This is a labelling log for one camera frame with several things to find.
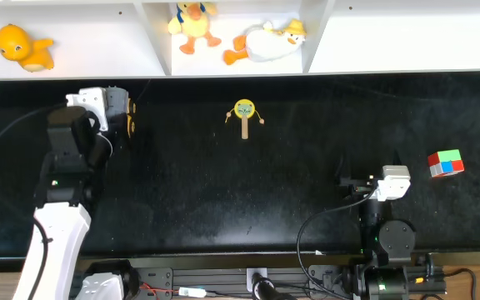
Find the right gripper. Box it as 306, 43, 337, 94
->
333, 146, 404, 196

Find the grey and yellow toy truck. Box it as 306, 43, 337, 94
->
105, 86, 138, 138

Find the orange rubber toy figure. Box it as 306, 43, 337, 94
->
0, 23, 56, 73

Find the many-coloured puzzle cube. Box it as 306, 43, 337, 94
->
427, 148, 466, 179

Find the yellow rattle drum toy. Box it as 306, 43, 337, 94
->
224, 98, 266, 141

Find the white plush duck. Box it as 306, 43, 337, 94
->
222, 18, 308, 67

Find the yellow plush duck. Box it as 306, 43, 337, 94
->
167, 2, 223, 55

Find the white shelf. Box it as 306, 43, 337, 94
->
0, 0, 480, 80

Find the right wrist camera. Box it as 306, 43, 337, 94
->
375, 165, 412, 203

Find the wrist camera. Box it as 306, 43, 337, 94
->
375, 165, 412, 203
65, 86, 110, 133

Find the mounting rail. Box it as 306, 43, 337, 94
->
131, 252, 478, 300

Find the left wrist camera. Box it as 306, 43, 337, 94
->
65, 86, 110, 133

